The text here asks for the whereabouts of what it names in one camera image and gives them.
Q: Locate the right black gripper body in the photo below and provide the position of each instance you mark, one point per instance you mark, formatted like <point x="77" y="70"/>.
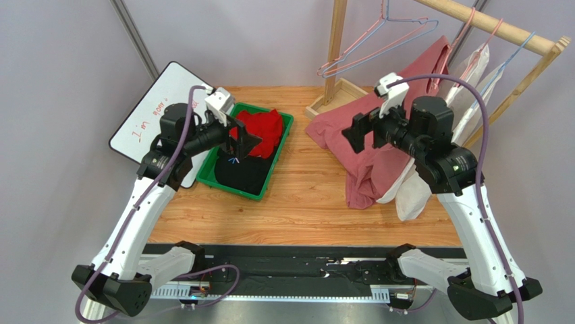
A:
<point x="368" y="129"/>

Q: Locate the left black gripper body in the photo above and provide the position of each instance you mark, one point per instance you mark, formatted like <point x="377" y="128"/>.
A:
<point x="216" y="134"/>

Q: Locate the pink t shirt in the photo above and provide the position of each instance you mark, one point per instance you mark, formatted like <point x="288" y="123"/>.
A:
<point x="372" y="173"/>

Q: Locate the pink wire hanger taken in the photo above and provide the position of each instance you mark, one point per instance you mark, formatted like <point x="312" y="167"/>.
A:
<point x="453" y="45"/>

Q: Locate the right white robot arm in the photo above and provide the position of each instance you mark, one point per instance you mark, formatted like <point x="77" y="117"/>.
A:
<point x="491" y="285"/>

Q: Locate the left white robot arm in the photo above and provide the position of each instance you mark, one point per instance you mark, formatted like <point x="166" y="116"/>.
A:
<point x="116" y="278"/>

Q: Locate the red t shirt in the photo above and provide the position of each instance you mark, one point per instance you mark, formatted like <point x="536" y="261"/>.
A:
<point x="266" y="125"/>

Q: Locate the black t shirt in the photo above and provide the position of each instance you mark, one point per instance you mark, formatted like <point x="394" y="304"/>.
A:
<point x="248" y="175"/>

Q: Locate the white shirt on blue hanger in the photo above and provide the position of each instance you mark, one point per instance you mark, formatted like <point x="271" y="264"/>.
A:
<point x="413" y="194"/>

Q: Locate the white shirt on pink hanger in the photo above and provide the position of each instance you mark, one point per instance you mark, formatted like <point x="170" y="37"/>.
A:
<point x="397" y="162"/>

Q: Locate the pink hanger holding shirt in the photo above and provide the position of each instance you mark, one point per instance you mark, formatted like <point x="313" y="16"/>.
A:
<point x="476" y="62"/>

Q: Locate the blue hanger holding shirt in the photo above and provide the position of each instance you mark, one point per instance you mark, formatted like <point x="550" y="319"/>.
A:
<point x="503" y="67"/>

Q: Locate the green plastic bin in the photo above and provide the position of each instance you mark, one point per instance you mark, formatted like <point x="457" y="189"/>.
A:
<point x="206" y="175"/>

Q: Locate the white whiteboard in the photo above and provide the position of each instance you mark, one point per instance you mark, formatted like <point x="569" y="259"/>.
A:
<point x="137" y="132"/>

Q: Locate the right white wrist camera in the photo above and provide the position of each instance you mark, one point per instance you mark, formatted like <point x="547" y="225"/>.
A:
<point x="392" y="90"/>

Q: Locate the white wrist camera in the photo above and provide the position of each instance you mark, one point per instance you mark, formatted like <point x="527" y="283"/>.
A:
<point x="392" y="90"/>
<point x="220" y="102"/>

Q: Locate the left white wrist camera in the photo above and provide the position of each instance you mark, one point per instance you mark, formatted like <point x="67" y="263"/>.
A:
<point x="220" y="102"/>

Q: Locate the pink wire hanger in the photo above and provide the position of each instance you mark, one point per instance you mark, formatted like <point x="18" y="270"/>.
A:
<point x="338" y="65"/>

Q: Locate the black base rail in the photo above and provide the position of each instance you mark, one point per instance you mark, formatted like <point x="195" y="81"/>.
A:
<point x="345" y="274"/>

